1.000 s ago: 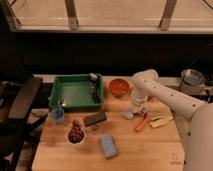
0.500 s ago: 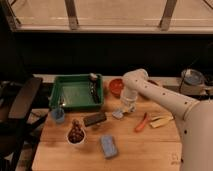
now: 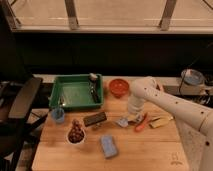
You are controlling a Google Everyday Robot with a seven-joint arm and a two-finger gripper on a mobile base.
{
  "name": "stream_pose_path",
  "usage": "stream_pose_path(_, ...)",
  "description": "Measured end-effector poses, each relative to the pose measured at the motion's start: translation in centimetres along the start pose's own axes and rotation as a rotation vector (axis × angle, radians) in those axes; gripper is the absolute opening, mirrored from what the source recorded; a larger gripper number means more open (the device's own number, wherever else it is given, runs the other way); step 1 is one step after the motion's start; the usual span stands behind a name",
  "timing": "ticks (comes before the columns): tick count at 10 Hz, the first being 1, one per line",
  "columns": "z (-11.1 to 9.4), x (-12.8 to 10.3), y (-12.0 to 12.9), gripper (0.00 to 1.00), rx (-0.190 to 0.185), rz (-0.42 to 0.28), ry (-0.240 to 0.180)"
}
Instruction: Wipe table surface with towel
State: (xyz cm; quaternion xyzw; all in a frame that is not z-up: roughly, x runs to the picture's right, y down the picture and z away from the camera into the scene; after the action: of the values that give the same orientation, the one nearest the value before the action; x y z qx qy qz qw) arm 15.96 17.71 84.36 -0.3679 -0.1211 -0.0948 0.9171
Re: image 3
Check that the light blue towel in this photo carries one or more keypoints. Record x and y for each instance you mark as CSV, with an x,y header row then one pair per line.
x,y
122,122

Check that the blue cup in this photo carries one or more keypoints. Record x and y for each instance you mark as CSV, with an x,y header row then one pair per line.
x,y
58,115

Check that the blue sponge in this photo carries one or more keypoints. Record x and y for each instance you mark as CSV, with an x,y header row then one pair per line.
x,y
108,146

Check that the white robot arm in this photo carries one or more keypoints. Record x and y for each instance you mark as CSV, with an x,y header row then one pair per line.
x,y
195,115

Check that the dark brown block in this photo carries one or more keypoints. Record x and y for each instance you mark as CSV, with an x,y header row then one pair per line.
x,y
94,119

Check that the orange carrot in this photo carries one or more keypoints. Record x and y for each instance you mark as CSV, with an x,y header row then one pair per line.
x,y
143,123

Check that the orange bowl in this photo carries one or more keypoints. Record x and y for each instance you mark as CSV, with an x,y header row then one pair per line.
x,y
119,87

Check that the green plastic bin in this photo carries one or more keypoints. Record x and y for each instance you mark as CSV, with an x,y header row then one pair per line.
x,y
72,92

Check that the dish brush in bin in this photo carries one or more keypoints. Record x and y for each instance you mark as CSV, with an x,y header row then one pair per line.
x,y
93,87

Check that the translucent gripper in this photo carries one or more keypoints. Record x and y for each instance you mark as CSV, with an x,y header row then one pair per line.
x,y
134,118

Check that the black chair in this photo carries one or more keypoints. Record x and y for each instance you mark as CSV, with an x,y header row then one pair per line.
x,y
15,129

